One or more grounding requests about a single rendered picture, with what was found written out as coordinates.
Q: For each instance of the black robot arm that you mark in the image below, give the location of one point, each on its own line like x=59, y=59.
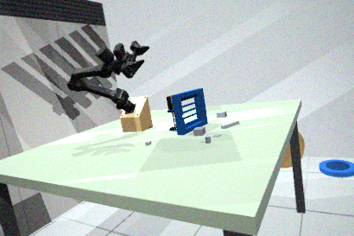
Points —
x=103, y=70

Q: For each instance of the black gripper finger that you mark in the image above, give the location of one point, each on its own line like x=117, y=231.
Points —
x=141, y=49
x=134, y=66

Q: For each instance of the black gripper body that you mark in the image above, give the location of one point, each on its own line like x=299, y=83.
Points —
x=128, y=57

